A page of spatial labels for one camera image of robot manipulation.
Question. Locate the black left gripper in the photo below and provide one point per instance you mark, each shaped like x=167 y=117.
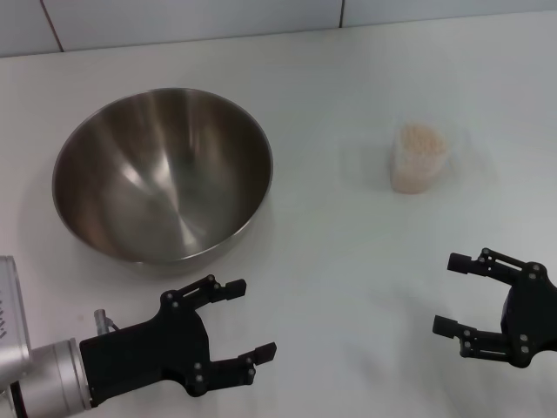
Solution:
x=143 y=348

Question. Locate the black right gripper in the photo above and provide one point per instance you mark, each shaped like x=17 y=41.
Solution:
x=535 y=313

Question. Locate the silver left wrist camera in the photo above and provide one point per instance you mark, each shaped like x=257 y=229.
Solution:
x=11 y=305

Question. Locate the stainless steel mixing bowl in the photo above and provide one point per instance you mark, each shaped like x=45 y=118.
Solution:
x=165 y=183

